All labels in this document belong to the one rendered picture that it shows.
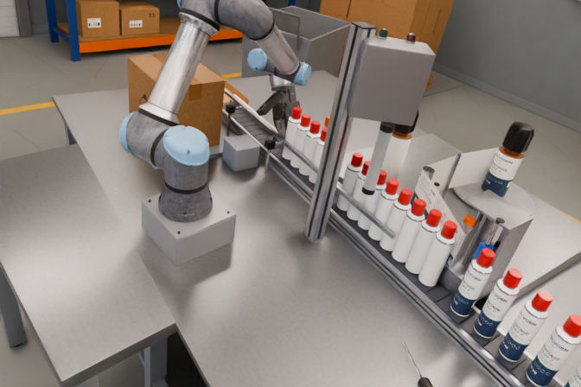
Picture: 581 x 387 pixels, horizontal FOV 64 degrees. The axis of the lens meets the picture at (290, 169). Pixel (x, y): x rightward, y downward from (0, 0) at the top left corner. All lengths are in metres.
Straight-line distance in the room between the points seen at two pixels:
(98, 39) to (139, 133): 3.73
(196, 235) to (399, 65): 0.69
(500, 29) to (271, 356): 5.17
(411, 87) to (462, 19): 4.95
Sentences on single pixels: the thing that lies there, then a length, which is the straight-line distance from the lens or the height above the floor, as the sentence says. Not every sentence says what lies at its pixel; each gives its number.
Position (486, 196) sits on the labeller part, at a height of 1.14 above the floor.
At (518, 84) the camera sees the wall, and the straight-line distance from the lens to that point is 5.88.
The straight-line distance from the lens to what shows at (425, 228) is 1.30.
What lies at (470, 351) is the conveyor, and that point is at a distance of 1.32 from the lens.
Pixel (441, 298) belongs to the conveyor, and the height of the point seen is 0.88.
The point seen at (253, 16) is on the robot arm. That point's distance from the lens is 1.29.
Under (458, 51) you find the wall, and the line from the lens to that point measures 6.15.
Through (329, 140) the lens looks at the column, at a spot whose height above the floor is 1.18.
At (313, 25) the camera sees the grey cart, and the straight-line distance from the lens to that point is 4.40.
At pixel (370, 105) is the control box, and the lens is 1.18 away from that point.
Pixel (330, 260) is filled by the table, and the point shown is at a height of 0.83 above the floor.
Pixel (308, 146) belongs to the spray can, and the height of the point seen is 1.00.
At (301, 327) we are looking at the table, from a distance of 1.23.
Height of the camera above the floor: 1.77
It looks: 32 degrees down
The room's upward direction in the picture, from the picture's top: 11 degrees clockwise
